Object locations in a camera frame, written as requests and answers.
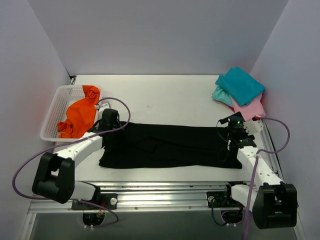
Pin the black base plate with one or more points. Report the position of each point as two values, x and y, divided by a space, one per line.
219 199
107 200

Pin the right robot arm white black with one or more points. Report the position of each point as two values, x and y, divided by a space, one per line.
268 199

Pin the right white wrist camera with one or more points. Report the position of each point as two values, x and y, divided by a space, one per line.
254 126

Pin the white plastic basket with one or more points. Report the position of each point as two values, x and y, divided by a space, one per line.
63 98

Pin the black t shirt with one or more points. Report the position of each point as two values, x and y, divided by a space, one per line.
168 146

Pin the pink folded t shirt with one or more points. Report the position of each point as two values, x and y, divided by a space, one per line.
255 108

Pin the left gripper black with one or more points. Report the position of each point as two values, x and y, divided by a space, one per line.
110 125

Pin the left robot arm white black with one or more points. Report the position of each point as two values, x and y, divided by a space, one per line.
55 175

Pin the aluminium rail frame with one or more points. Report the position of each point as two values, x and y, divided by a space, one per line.
154 194

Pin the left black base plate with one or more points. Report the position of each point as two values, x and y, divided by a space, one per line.
107 200

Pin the teal folded t shirt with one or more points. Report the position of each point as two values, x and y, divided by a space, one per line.
242 87

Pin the orange t shirt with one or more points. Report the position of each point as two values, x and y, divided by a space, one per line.
80 115

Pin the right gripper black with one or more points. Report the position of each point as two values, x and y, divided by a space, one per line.
230 135

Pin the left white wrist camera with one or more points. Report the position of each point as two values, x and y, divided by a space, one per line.
101 107

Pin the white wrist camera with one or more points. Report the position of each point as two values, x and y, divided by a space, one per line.
101 107
254 126

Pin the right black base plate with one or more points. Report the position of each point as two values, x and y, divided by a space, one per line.
219 199

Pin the mint green folded t shirt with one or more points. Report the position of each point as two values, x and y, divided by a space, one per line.
222 96

